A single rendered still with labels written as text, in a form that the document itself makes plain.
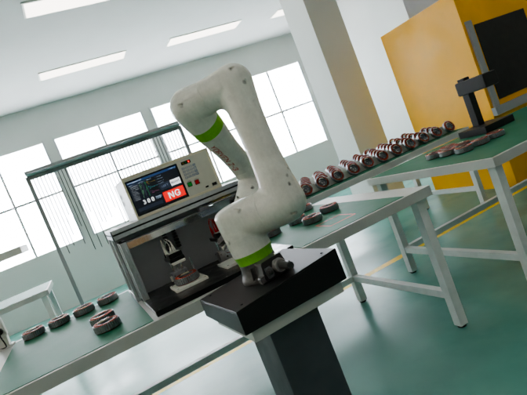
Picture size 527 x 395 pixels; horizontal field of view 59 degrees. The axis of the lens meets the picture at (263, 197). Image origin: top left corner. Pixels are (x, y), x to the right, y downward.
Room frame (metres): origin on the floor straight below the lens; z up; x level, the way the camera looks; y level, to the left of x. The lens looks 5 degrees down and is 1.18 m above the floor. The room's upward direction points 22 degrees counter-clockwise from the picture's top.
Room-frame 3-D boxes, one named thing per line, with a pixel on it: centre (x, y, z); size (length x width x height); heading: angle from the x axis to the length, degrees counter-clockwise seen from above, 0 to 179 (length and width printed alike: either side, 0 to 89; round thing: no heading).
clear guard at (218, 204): (2.20, 0.15, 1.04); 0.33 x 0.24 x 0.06; 22
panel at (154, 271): (2.35, 0.43, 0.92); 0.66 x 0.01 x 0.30; 112
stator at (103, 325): (1.92, 0.80, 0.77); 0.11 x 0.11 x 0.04
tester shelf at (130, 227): (2.41, 0.45, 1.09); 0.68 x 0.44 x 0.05; 112
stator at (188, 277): (2.07, 0.45, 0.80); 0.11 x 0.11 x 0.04
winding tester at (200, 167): (2.42, 0.44, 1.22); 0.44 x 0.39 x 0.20; 112
